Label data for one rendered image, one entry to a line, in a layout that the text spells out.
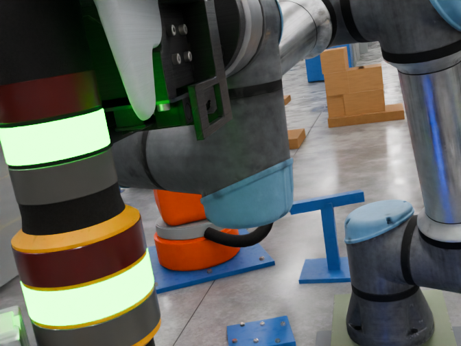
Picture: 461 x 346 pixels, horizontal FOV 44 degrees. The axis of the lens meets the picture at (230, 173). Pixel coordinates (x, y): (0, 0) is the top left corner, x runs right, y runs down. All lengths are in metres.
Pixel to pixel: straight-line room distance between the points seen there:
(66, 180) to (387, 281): 0.84
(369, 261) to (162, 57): 0.77
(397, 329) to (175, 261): 3.36
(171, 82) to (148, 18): 0.04
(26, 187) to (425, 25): 0.60
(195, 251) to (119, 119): 3.96
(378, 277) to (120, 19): 0.85
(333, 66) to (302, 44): 8.75
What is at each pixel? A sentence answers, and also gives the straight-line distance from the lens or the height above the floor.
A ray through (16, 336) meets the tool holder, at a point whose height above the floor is 1.55.
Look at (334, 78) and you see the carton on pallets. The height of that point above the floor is 0.77.
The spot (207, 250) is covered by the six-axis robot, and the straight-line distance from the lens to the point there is 4.21.
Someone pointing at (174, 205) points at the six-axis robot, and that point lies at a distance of 4.14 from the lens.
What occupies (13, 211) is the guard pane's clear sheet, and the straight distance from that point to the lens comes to 1.38.
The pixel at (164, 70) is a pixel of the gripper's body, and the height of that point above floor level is 1.62.
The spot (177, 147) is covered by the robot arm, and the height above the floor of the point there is 1.56.
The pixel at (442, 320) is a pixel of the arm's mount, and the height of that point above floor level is 1.09.
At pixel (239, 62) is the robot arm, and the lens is 0.35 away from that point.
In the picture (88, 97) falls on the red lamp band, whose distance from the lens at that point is 0.18.
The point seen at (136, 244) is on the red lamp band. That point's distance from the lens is 0.19.
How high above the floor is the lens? 1.63
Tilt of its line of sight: 13 degrees down
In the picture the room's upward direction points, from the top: 9 degrees counter-clockwise
